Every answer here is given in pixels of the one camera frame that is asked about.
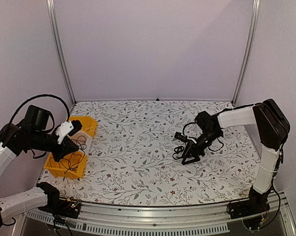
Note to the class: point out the floral patterned table mat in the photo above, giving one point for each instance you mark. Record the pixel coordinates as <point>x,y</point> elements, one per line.
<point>130,159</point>

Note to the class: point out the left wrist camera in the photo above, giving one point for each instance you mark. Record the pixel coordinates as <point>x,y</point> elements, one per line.
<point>67,128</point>

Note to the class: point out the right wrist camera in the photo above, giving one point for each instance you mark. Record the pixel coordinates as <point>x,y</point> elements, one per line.
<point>185,139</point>

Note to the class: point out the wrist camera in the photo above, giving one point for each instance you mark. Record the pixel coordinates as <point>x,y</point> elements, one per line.
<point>185,139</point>
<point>67,128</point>

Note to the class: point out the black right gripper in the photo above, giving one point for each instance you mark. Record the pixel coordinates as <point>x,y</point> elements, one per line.
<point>194,150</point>

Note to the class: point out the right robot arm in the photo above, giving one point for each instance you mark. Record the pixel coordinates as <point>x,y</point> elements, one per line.
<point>272,128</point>

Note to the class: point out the translucent white plastic bin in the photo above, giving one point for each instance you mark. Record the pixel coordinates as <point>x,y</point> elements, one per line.
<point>83,140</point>

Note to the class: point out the left aluminium frame post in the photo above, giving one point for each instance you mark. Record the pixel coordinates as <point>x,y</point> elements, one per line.
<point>59,51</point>

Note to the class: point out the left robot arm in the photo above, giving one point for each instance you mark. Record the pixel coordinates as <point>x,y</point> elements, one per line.
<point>31,134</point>

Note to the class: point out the aluminium frame post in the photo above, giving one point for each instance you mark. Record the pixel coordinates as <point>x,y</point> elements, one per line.
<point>59,51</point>
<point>248,48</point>

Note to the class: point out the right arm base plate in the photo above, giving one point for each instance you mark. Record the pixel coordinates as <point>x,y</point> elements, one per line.
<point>238,209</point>

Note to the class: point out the aluminium front rail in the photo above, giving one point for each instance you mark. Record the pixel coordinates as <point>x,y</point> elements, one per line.
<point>197,220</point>

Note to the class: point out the yellow plastic bin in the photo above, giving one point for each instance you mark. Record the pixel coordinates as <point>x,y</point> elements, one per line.
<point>71,166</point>
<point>89,125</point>

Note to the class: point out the right aluminium frame post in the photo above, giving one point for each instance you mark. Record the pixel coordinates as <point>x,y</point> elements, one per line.
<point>248,48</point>

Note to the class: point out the yellow plastic bin far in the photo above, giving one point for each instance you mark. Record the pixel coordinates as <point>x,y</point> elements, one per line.
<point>89,125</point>

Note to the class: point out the yellow plastic bin near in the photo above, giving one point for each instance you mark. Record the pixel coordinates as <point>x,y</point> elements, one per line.
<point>71,166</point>

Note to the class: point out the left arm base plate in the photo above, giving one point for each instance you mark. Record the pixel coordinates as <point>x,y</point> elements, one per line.
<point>69,208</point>

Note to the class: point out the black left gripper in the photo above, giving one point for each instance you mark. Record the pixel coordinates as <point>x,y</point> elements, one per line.
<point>65,149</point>

